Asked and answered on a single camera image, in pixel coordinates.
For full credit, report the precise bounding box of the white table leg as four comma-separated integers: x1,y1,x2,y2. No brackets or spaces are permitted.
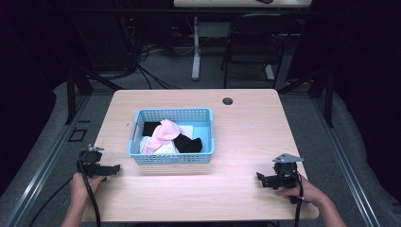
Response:
191,15,202,81

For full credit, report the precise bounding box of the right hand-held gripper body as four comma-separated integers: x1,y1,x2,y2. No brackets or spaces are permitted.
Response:
271,152,305,204

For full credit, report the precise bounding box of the light background table top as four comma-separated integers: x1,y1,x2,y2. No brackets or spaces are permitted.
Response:
172,0,314,9

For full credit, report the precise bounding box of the white sock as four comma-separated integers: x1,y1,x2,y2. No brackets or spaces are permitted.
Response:
139,135,180,155

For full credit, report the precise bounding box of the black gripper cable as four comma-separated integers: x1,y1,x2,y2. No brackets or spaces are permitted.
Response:
282,169,306,227
78,160,102,227

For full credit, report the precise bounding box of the black folding chair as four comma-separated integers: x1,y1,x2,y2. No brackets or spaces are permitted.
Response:
219,12,298,90

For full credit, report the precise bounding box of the bundle of floor cables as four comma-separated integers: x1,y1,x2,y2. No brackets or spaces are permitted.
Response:
116,12,197,91

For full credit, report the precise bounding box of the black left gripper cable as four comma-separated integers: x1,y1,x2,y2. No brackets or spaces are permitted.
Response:
78,160,102,227

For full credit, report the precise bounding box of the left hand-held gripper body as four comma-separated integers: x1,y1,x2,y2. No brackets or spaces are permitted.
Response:
77,144,105,178

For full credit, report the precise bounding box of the black sock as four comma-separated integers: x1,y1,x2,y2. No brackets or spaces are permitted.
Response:
173,133,203,154
142,121,162,137

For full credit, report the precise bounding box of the person's right hand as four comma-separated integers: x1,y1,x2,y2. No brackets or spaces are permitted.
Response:
276,176,329,206

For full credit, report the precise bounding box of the pink sock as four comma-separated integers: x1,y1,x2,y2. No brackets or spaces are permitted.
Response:
142,118,183,155

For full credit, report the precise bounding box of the aluminium floor rail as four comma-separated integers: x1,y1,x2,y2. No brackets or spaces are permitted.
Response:
311,93,383,227
0,94,93,227

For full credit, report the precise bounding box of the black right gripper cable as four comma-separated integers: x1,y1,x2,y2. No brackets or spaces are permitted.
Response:
282,169,306,227

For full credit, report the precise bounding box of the black metal stand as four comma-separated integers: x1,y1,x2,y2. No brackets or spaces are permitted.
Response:
277,62,336,129
63,60,125,126

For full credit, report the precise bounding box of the black floor cable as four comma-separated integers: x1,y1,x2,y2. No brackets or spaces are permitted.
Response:
27,176,74,227

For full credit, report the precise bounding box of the person's left hand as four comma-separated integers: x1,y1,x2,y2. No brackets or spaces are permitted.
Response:
69,171,108,206

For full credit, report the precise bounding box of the light blue plastic basket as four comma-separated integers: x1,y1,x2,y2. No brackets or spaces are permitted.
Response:
127,107,217,166

